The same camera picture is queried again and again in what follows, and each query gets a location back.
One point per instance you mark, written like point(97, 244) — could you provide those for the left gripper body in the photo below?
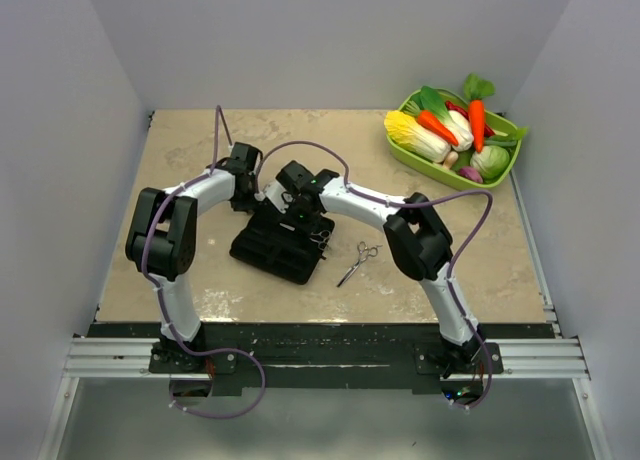
point(245, 202)

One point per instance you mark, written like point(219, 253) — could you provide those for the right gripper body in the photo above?
point(301, 219)

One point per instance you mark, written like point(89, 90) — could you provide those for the silver scissors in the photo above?
point(365, 252)
point(321, 239)

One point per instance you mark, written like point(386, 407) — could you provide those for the black tool case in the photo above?
point(272, 246)

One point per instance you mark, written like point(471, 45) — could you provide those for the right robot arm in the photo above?
point(417, 238)

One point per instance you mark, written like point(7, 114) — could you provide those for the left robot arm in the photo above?
point(162, 237)

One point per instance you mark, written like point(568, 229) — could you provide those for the toy napa cabbage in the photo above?
point(405, 132)

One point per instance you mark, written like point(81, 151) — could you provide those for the toy carrot left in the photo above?
point(430, 122)

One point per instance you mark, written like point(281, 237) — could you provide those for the toy carrot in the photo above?
point(430, 122)
point(476, 89)

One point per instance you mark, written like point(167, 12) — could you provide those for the toy bok choy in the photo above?
point(454, 122)

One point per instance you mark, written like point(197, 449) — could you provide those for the toy mushroom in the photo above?
point(450, 160)

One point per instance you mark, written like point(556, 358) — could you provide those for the toy purple onion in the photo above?
point(470, 174)

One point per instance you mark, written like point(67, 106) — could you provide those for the toy green cabbage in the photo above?
point(490, 162)

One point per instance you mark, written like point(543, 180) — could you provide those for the toy red chili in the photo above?
point(457, 107)

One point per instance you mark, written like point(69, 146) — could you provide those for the toy carrot right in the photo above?
point(476, 89)

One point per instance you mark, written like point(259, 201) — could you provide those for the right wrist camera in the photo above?
point(271, 199)

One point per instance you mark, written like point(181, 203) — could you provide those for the aluminium rail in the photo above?
point(521, 359)

